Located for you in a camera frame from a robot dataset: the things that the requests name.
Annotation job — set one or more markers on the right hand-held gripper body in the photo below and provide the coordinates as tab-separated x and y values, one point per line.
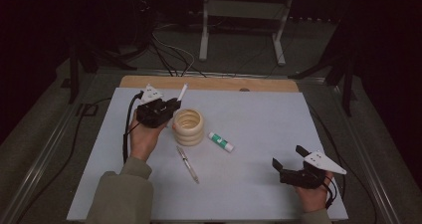
308	179

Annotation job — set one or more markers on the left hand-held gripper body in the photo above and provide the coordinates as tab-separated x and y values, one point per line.
152	112

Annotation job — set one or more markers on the plain white pen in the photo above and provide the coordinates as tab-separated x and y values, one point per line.
182	93

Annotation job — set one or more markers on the cream ringed pen holder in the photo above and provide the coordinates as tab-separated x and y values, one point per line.
199	132

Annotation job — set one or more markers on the white pen with clear end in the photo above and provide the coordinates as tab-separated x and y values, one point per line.
187	165

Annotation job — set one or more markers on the green and white glue stick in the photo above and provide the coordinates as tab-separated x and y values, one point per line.
220	142

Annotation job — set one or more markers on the person's right hand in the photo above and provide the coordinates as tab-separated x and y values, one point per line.
313	199

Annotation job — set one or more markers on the person's left hand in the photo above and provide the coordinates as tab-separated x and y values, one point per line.
142	141

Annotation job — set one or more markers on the white table cover sheet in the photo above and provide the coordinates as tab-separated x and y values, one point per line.
252	117

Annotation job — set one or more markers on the black tripod stand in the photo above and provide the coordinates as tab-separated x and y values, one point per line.
73	78
347	91

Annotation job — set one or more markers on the grey metal stand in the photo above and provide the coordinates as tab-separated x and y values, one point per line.
245	9

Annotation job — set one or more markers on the metal floor rail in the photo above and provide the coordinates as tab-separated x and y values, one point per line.
232	74
36	167
373	171

